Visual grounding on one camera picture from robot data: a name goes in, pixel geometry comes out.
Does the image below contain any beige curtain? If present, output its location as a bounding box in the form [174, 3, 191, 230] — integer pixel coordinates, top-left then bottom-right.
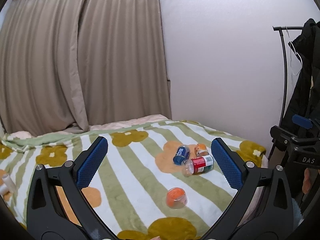
[1, 0, 171, 136]

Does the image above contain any white small bottle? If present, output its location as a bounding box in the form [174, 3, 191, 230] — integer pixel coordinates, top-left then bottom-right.
[0, 173, 16, 196]

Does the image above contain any person hand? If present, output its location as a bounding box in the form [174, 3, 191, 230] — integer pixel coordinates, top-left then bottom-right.
[302, 168, 311, 194]

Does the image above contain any small orange label cup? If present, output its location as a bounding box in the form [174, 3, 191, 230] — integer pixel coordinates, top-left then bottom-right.
[194, 144, 209, 157]

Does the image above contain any black clothes rack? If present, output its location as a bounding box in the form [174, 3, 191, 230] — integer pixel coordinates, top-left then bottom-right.
[272, 26, 303, 125]

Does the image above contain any green striped flower blanket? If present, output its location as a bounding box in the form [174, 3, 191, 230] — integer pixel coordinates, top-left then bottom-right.
[1, 120, 268, 239]

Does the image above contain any red label plastic cup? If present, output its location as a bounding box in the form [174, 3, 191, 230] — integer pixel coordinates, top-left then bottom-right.
[182, 155, 214, 177]

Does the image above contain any orange label plastic cup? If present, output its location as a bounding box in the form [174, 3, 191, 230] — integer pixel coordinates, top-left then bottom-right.
[165, 187, 187, 209]

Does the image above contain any black hanging jacket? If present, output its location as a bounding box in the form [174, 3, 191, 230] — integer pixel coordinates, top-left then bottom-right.
[280, 18, 320, 215]

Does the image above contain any blue label plastic cup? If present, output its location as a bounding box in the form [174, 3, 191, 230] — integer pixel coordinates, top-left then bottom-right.
[172, 145, 190, 165]

